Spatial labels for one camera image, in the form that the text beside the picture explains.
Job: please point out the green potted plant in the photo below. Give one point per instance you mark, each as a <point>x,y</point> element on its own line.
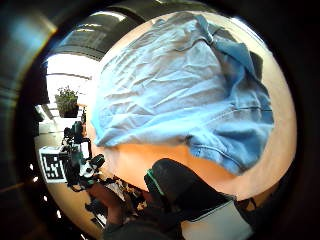
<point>67,101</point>

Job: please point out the white cube with black markers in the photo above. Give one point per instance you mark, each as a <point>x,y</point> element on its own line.
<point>51,165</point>

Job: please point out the the person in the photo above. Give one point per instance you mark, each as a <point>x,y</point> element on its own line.
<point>131,196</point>

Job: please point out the light blue denim shirt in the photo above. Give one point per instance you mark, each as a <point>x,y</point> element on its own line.
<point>173,90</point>

